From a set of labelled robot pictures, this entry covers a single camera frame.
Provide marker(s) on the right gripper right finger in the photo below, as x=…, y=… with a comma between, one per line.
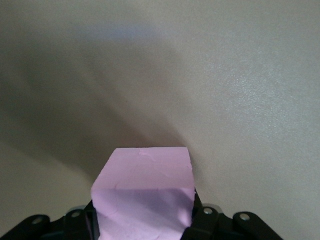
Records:
x=207, y=225

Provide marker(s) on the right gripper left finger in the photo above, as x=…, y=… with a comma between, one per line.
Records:
x=72, y=225

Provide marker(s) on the pink foam cube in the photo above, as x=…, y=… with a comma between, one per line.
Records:
x=145, y=180

